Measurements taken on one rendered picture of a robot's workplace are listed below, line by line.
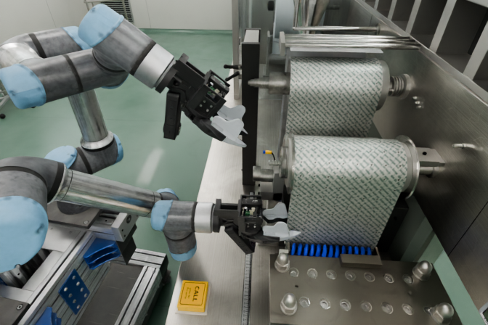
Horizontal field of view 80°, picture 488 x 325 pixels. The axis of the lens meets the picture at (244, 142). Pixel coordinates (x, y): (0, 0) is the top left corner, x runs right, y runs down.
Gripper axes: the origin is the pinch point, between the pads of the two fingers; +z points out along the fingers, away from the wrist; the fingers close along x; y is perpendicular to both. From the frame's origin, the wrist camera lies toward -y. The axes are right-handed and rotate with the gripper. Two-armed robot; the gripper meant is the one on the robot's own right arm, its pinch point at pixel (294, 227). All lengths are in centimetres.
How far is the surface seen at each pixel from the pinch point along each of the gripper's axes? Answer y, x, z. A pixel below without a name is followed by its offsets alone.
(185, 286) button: -16.6, -8.3, -27.8
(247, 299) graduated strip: -19.0, -9.6, -11.3
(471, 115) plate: 31.5, 3.5, 30.6
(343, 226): 1.4, -0.2, 11.8
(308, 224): 1.6, -0.2, 3.2
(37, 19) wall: -51, 403, -357
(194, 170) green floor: -109, 138, -64
